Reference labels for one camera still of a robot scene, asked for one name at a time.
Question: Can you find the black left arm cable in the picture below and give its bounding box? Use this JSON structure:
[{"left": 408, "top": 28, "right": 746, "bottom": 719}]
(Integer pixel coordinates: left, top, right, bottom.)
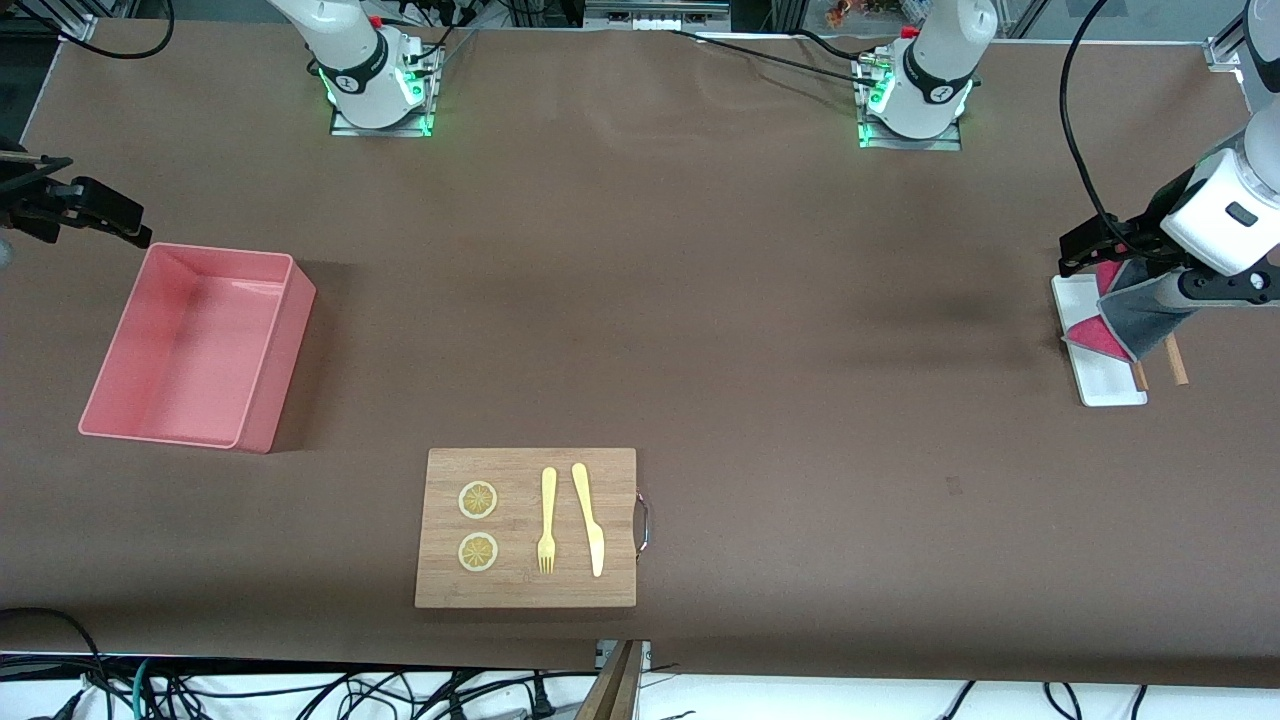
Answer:
[{"left": 1059, "top": 0, "right": 1176, "bottom": 263}]

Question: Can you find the black floor cable loop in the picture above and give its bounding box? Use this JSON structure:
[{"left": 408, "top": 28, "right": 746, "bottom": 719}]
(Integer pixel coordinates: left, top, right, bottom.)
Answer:
[{"left": 0, "top": 607, "right": 106, "bottom": 701}]

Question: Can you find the grey metal equipment box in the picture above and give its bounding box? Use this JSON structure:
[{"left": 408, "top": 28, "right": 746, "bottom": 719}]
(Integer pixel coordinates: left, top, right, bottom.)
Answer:
[{"left": 585, "top": 0, "right": 731, "bottom": 31}]

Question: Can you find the grey and red cloth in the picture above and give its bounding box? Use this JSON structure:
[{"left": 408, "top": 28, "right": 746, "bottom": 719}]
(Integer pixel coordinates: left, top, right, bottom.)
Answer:
[{"left": 1062, "top": 258, "right": 1201, "bottom": 363}]

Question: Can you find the pink plastic bin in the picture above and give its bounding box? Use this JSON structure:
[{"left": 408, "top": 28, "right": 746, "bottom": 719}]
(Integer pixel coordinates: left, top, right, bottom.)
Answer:
[{"left": 78, "top": 242, "right": 317, "bottom": 454}]

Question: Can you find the wooden cutting board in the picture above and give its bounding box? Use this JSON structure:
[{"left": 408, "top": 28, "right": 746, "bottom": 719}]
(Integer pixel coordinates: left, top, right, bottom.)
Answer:
[{"left": 415, "top": 448, "right": 638, "bottom": 609}]

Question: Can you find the black cable by frame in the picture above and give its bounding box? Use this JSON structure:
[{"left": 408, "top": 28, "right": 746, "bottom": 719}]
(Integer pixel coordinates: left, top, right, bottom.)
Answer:
[{"left": 0, "top": 0, "right": 176, "bottom": 59}]

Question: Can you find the black cable across table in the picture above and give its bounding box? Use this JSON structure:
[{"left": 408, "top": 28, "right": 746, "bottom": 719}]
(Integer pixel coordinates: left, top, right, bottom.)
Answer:
[{"left": 670, "top": 28, "right": 886, "bottom": 86}]

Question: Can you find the yellow plastic knife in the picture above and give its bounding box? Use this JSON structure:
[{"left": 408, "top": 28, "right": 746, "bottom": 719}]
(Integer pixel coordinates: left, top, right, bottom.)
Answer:
[{"left": 571, "top": 462, "right": 606, "bottom": 578}]

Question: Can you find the white rectangular tray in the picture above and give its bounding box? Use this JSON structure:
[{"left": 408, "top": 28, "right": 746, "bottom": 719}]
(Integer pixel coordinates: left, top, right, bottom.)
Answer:
[{"left": 1051, "top": 273, "right": 1149, "bottom": 408}]

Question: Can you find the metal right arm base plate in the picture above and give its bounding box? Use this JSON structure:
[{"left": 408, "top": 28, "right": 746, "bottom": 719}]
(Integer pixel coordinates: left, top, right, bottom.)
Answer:
[{"left": 330, "top": 45, "right": 441, "bottom": 139}]

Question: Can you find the yellow plastic fork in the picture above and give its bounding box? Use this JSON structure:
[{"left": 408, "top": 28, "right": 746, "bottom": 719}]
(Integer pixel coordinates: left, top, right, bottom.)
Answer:
[{"left": 537, "top": 467, "right": 558, "bottom": 575}]

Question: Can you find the wooden plank under table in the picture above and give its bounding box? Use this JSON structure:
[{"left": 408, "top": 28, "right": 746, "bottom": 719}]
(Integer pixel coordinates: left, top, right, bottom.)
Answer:
[{"left": 575, "top": 640, "right": 646, "bottom": 720}]

